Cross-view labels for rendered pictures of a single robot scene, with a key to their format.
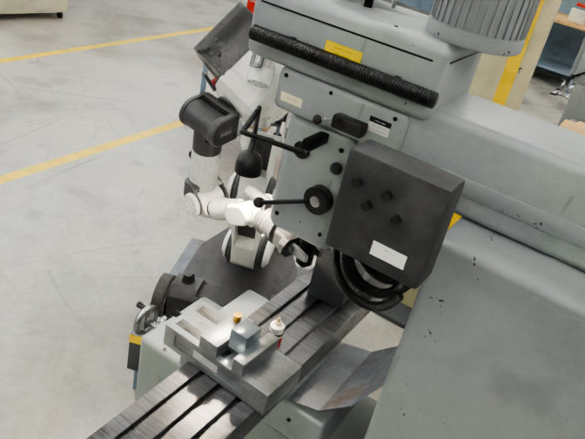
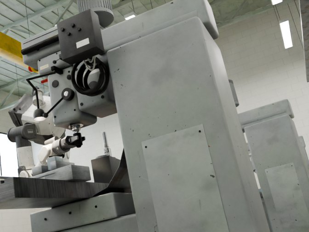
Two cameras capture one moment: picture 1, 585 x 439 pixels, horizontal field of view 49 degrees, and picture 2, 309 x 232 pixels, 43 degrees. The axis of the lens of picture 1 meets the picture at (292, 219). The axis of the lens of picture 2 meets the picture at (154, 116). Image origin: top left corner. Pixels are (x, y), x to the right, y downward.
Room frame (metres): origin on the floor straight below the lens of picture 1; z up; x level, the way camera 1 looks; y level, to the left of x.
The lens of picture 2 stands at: (-0.67, -0.23, 0.65)
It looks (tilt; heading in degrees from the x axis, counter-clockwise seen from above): 16 degrees up; 353
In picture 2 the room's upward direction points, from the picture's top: 12 degrees counter-clockwise
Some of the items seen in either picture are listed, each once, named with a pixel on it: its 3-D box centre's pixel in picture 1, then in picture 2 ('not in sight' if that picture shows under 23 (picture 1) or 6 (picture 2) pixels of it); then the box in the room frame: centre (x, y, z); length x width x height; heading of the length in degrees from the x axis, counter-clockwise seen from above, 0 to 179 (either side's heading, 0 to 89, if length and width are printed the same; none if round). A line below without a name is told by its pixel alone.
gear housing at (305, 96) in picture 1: (360, 101); (72, 64); (1.46, -0.09, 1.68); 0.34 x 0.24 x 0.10; 63
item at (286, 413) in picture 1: (278, 363); (88, 213); (1.48, -0.06, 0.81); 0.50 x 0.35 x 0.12; 63
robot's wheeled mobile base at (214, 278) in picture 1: (244, 265); not in sight; (2.28, 0.16, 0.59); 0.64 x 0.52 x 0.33; 176
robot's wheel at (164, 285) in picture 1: (163, 297); not in sight; (2.06, 0.44, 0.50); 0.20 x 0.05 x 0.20; 176
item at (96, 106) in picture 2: not in sight; (100, 89); (1.39, -0.23, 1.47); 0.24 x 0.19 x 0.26; 153
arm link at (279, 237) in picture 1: (285, 234); (67, 144); (1.54, 0.01, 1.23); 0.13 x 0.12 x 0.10; 138
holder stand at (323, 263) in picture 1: (342, 260); (108, 173); (1.76, -0.19, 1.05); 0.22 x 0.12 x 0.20; 162
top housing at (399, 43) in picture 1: (365, 43); (65, 46); (1.48, -0.07, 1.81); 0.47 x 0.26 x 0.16; 63
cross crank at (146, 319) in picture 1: (153, 324); not in sight; (1.71, 0.39, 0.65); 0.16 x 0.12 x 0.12; 63
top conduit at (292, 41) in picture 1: (339, 64); (54, 39); (1.34, -0.02, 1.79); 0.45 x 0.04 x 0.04; 63
